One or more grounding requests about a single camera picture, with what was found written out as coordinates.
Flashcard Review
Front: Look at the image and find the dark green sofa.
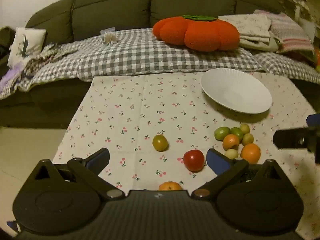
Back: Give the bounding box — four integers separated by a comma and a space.
0, 0, 320, 130

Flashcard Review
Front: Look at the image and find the orange pumpkin cushion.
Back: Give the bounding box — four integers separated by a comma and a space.
152, 15, 240, 52

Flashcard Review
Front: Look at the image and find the grey checkered blanket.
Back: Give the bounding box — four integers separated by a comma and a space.
0, 27, 320, 100

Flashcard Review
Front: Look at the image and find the white floral pillow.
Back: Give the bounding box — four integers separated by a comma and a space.
7, 27, 47, 68

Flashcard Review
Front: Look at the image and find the pink striped folded blanket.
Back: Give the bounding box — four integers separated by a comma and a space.
254, 9, 314, 53

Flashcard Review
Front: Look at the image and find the toothpick holder jar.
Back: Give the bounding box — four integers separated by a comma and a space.
100, 27, 118, 45

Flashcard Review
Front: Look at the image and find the olive green tomato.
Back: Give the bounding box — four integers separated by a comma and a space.
152, 134, 168, 152

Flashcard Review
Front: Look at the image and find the orange mandarin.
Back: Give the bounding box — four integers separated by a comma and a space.
222, 134, 240, 151
158, 181, 183, 191
240, 143, 261, 164

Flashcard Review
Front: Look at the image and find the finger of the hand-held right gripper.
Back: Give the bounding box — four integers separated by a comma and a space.
307, 113, 320, 127
273, 127, 320, 160

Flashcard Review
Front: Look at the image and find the white ribbed plate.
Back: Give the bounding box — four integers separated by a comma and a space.
201, 68, 273, 114

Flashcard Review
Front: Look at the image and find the cherry print tablecloth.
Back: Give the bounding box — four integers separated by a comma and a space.
51, 71, 320, 240

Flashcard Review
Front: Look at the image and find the small green round fruit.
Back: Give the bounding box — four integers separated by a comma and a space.
230, 127, 244, 140

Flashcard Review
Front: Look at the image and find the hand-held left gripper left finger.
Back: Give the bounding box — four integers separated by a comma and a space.
34, 148, 125, 200

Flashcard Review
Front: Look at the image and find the red tomato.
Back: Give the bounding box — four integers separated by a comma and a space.
183, 149, 205, 172

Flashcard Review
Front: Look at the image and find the colourful patterned item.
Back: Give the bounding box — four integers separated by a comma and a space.
313, 49, 320, 73

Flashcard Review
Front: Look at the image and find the folded beige floral cloth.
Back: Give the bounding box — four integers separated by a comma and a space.
219, 14, 279, 52

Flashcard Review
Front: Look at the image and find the large green round fruit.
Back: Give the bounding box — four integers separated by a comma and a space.
214, 126, 231, 140

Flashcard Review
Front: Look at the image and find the pale yellow round fruit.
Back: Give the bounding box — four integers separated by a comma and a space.
224, 148, 239, 160

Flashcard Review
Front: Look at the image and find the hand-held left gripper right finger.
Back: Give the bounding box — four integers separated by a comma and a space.
191, 148, 285, 200

